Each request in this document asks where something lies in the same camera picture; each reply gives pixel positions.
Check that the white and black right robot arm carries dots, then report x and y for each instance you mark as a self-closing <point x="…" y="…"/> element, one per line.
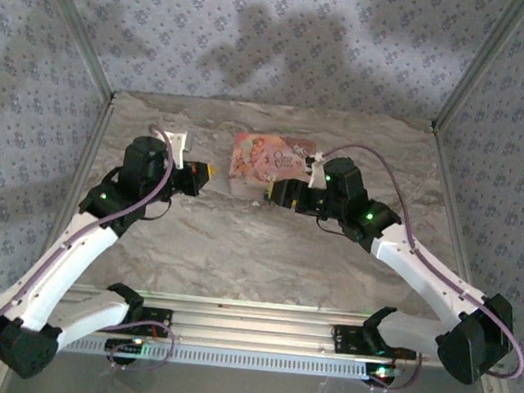
<point x="422" y="272"/>

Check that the aluminium frame post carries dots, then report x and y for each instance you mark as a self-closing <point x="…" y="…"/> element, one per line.
<point x="80" y="25"/>
<point x="480" y="64"/>

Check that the aluminium table edge rail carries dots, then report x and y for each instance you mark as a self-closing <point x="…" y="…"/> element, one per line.
<point x="452" y="196"/>
<point x="87" y="156"/>

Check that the pink illustrated storybook box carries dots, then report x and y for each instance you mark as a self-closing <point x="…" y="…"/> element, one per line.
<point x="256" y="159"/>

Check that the controller board with green light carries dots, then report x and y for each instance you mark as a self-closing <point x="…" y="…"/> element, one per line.
<point x="379" y="374"/>
<point x="124" y="348"/>

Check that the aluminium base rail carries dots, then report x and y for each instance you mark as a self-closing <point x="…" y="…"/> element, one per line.
<point x="254" y="326"/>

